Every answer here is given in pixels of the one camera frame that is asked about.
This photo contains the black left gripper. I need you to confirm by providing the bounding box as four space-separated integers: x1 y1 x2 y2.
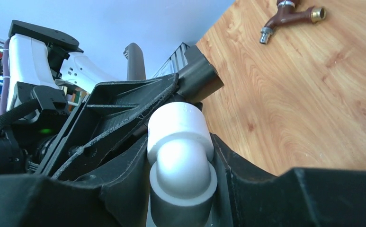
0 82 70 174

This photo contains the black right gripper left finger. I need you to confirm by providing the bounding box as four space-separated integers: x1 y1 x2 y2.
0 136 149 227

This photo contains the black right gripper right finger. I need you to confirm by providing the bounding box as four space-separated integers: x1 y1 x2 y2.
211 134 366 227

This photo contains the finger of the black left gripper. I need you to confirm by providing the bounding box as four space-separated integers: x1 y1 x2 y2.
36 74 179 180

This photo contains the white pvc elbow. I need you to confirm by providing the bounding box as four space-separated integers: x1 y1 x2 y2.
147 102 217 227

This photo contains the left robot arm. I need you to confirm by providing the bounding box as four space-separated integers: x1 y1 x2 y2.
0 20 179 187

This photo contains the brown metal faucet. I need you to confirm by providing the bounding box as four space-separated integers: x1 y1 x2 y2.
259 0 327 44

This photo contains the aluminium frame rail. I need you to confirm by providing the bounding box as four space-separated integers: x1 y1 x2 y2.
153 43 190 78

